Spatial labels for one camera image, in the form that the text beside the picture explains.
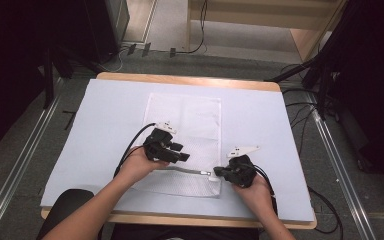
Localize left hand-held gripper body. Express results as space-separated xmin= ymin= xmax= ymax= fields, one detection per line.
xmin=143 ymin=121 xmax=178 ymax=163

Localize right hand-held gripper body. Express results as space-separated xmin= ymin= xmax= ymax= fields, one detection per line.
xmin=224 ymin=145 xmax=261 ymax=188

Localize white mesh laundry bag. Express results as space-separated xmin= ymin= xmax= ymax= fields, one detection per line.
xmin=131 ymin=92 xmax=223 ymax=199

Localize person's left hand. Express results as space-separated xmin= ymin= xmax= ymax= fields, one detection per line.
xmin=116 ymin=146 xmax=170 ymax=186

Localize person's right hand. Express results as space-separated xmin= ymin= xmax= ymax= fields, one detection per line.
xmin=232 ymin=174 xmax=276 ymax=216

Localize pale blue table sheet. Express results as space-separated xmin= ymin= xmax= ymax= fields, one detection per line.
xmin=39 ymin=78 xmax=316 ymax=223

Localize wooden table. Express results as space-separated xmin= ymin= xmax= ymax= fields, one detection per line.
xmin=39 ymin=71 xmax=318 ymax=230

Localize person's dark lap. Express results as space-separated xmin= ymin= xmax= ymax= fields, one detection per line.
xmin=37 ymin=188 xmax=261 ymax=240

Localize black tripod stand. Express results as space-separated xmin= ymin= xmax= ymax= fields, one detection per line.
xmin=264 ymin=33 xmax=336 ymax=121

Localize black metal stand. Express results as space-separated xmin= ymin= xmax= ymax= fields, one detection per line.
xmin=43 ymin=46 xmax=56 ymax=109

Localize black cabinet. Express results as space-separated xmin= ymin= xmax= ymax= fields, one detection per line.
xmin=83 ymin=0 xmax=131 ymax=64

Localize light wooden bench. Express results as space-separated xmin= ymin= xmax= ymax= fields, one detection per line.
xmin=186 ymin=0 xmax=348 ymax=63

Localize black curtain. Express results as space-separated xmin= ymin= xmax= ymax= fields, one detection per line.
xmin=0 ymin=0 xmax=91 ymax=158
xmin=326 ymin=0 xmax=384 ymax=198

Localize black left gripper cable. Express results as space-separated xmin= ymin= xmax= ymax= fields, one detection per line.
xmin=113 ymin=122 xmax=158 ymax=179

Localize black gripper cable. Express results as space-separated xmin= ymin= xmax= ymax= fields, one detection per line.
xmin=113 ymin=122 xmax=158 ymax=179
xmin=246 ymin=162 xmax=279 ymax=216

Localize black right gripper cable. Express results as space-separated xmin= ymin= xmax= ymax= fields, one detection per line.
xmin=246 ymin=162 xmax=279 ymax=216

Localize black floor cables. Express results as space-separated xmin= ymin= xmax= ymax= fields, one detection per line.
xmin=279 ymin=63 xmax=318 ymax=158

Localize black floor cable loop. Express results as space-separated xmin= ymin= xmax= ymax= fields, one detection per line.
xmin=308 ymin=185 xmax=344 ymax=235

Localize white floor cable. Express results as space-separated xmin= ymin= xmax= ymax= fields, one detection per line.
xmin=105 ymin=46 xmax=129 ymax=73

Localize aluminium floor rail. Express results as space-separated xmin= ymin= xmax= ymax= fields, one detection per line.
xmin=0 ymin=96 xmax=63 ymax=240
xmin=308 ymin=93 xmax=378 ymax=240

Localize black hanging cable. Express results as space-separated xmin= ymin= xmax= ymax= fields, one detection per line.
xmin=171 ymin=0 xmax=209 ymax=56

